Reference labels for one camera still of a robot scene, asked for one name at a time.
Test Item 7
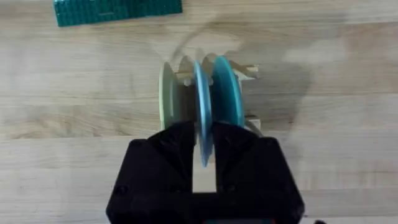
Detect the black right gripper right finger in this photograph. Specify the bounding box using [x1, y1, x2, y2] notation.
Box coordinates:
[212, 121, 305, 224]

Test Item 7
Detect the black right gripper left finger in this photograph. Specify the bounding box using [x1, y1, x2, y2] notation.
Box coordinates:
[105, 120, 197, 224]

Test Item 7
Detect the light blue plate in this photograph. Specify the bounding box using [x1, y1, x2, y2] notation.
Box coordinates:
[193, 60, 214, 168]

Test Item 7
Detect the small wooden peg rack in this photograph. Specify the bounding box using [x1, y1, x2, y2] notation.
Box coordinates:
[170, 48, 262, 138]

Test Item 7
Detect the pale green plate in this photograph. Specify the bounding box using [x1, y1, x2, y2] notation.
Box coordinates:
[158, 61, 181, 131]

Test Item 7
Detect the teal plate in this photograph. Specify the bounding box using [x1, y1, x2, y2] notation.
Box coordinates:
[211, 55, 245, 128]

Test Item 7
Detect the green studded board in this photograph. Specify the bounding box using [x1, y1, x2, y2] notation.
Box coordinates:
[52, 0, 183, 27]

